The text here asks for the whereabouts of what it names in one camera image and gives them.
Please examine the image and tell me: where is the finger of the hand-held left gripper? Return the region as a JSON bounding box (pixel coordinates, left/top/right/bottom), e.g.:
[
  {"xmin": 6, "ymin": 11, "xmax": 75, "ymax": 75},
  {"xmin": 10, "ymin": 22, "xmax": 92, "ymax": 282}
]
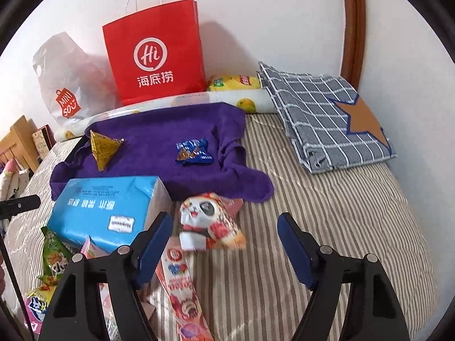
[{"xmin": 0, "ymin": 195, "xmax": 41, "ymax": 217}]

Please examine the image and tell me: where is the brown wooden door frame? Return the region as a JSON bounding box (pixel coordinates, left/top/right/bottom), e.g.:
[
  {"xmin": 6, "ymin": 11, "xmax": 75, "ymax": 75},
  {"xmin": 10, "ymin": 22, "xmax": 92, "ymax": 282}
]
[{"xmin": 340, "ymin": 0, "xmax": 367, "ymax": 95}]

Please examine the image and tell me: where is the red paper bag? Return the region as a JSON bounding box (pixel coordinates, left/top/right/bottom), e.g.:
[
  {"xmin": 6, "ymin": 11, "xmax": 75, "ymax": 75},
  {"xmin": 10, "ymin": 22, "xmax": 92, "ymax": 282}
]
[{"xmin": 102, "ymin": 0, "xmax": 207, "ymax": 106}]

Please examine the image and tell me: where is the long fruit print pillow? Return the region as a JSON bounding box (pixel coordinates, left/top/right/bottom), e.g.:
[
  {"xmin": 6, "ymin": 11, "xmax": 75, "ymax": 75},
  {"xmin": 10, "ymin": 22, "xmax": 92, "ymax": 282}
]
[{"xmin": 53, "ymin": 87, "xmax": 281, "ymax": 142}]

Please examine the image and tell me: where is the panda print snack packet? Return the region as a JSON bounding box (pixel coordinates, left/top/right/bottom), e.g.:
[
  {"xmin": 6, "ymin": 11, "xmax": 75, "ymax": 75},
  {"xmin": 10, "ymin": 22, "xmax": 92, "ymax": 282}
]
[{"xmin": 178, "ymin": 192, "xmax": 247, "ymax": 253}]

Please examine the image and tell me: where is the wooden bedside furniture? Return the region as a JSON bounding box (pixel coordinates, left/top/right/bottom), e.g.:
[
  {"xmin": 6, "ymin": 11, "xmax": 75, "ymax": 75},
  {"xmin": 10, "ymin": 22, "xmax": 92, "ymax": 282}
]
[{"xmin": 0, "ymin": 115, "xmax": 40, "ymax": 173}]

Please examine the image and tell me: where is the white and pink cloth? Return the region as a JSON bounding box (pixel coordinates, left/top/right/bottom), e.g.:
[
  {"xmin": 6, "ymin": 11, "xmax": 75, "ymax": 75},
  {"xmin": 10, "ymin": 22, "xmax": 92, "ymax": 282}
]
[{"xmin": 0, "ymin": 160, "xmax": 30, "ymax": 203}]

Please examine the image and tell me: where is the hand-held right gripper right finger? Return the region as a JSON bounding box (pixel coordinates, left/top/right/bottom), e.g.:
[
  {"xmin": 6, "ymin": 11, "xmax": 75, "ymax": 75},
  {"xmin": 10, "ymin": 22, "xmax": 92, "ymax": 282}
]
[{"xmin": 277, "ymin": 212, "xmax": 411, "ymax": 341}]

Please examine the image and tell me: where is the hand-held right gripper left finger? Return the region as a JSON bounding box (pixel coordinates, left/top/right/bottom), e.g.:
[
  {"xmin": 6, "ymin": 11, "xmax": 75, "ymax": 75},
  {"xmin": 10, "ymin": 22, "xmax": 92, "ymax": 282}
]
[{"xmin": 38, "ymin": 212, "xmax": 173, "ymax": 341}]

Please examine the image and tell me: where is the yellow drink packet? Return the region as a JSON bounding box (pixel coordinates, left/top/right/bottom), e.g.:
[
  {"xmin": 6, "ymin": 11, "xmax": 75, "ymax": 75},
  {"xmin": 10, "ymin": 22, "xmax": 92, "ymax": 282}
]
[{"xmin": 207, "ymin": 74, "xmax": 262, "ymax": 92}]

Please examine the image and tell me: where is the purple towel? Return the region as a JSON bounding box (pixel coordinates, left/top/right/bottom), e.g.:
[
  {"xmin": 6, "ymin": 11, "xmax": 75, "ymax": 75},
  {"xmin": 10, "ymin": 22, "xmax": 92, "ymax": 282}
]
[{"xmin": 50, "ymin": 102, "xmax": 275, "ymax": 202}]

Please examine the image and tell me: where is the black cable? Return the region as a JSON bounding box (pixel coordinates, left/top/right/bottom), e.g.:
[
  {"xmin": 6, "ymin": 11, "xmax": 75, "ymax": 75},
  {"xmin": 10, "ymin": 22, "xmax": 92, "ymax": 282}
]
[{"xmin": 0, "ymin": 234, "xmax": 33, "ymax": 340}]

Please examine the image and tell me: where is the green snack packet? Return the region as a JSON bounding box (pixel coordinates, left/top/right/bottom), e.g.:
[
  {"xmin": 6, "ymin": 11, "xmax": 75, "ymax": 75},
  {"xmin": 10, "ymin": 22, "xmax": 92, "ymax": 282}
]
[{"xmin": 38, "ymin": 226, "xmax": 77, "ymax": 285}]

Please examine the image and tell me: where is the yellow printed snack packet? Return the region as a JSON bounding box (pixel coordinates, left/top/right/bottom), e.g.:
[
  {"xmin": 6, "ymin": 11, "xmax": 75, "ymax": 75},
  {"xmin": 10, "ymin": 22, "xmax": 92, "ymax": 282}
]
[{"xmin": 25, "ymin": 284, "xmax": 57, "ymax": 334}]

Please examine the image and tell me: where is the blue snack packet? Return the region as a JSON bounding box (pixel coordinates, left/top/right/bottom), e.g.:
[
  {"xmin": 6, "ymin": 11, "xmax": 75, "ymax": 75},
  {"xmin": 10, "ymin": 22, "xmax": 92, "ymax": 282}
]
[{"xmin": 175, "ymin": 138, "xmax": 213, "ymax": 166}]

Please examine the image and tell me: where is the blue tissue pack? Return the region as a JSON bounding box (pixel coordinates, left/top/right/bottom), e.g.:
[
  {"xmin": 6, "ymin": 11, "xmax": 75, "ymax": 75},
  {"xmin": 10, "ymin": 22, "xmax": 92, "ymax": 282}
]
[{"xmin": 47, "ymin": 176, "xmax": 173, "ymax": 254}]

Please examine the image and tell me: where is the white plastic shopping bag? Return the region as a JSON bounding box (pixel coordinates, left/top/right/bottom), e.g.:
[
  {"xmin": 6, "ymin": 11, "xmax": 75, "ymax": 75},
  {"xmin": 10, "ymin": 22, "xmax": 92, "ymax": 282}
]
[{"xmin": 33, "ymin": 31, "xmax": 123, "ymax": 128}]

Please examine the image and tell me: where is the patterned box with red side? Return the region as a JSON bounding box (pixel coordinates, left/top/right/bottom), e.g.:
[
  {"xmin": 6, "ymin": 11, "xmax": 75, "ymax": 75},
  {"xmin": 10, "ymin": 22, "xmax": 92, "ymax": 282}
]
[{"xmin": 32, "ymin": 125, "xmax": 55, "ymax": 159}]

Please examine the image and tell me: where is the pink white snack packet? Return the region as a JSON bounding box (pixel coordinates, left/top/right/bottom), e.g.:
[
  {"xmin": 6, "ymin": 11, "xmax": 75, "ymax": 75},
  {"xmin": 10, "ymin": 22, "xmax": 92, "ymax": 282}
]
[{"xmin": 80, "ymin": 235, "xmax": 123, "ymax": 341}]

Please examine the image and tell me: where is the striped bed mattress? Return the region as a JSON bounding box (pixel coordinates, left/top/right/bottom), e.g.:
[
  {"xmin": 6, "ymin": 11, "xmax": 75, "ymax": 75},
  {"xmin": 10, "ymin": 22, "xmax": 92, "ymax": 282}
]
[{"xmin": 0, "ymin": 112, "xmax": 441, "ymax": 341}]

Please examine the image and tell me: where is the long pink snack stick packet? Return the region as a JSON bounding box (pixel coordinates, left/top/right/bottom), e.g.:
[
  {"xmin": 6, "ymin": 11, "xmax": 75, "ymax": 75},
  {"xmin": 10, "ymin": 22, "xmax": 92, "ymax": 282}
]
[{"xmin": 155, "ymin": 238, "xmax": 214, "ymax": 341}]

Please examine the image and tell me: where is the yellow triangular snack packet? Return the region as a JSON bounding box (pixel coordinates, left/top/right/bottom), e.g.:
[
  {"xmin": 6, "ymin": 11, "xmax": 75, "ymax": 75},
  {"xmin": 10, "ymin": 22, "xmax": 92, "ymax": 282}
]
[{"xmin": 89, "ymin": 130, "xmax": 124, "ymax": 172}]

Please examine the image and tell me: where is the grey checked cloth with star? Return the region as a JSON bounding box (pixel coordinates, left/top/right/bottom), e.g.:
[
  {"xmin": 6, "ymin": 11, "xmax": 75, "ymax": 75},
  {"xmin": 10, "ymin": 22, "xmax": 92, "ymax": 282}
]
[{"xmin": 258, "ymin": 61, "xmax": 398, "ymax": 174}]

